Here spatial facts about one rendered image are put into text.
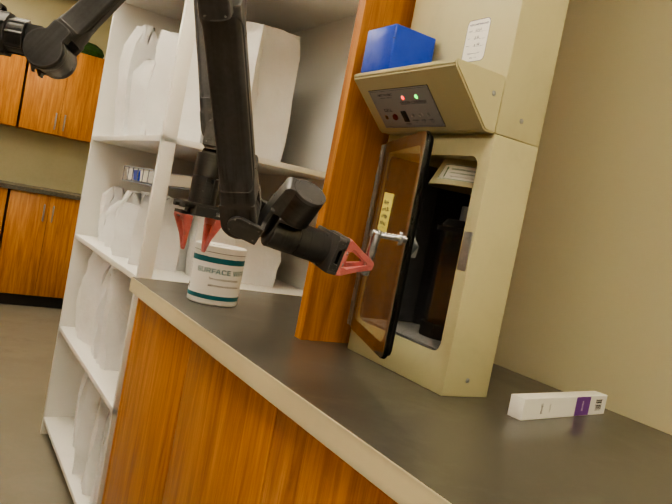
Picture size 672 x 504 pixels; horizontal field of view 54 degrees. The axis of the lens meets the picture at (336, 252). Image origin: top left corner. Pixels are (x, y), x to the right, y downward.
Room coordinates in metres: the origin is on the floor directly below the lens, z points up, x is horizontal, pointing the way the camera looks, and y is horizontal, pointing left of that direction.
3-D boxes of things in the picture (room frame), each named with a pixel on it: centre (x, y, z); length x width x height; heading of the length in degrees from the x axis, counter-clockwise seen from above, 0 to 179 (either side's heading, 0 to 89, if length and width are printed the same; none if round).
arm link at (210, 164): (1.38, 0.29, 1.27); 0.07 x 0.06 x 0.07; 96
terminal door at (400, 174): (1.28, -0.09, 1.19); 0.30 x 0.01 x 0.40; 11
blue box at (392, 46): (1.36, -0.05, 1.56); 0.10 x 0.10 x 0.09; 32
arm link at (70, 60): (1.36, 0.66, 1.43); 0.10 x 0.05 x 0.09; 96
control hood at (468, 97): (1.27, -0.10, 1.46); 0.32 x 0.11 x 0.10; 32
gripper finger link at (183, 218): (1.38, 0.30, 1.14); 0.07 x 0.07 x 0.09; 32
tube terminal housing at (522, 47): (1.37, -0.25, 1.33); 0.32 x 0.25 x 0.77; 32
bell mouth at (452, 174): (1.34, -0.24, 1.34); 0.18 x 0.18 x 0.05
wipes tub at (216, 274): (1.70, 0.29, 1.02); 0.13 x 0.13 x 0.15
